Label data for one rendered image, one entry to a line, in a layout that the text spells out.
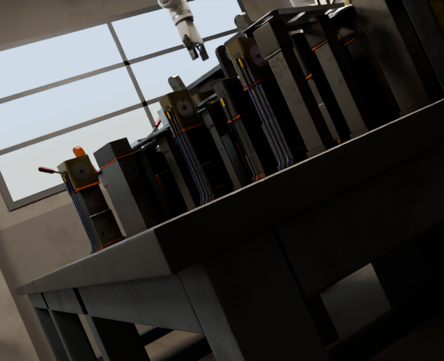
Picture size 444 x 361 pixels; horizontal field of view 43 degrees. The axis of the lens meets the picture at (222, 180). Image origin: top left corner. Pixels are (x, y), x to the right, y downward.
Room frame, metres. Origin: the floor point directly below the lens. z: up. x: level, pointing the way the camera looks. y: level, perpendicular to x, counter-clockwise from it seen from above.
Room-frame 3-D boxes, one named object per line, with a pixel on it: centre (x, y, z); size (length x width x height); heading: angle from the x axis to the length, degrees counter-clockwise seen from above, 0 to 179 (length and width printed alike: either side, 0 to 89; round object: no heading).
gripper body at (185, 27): (2.28, -0.12, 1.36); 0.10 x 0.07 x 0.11; 154
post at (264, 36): (1.18, -0.22, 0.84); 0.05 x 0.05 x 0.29; 45
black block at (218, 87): (1.57, -0.11, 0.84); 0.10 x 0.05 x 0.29; 135
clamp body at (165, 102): (1.71, 0.04, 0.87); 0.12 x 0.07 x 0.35; 135
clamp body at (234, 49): (1.44, -0.18, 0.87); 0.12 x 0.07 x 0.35; 135
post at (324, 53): (1.31, -0.35, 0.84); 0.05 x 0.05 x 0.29; 45
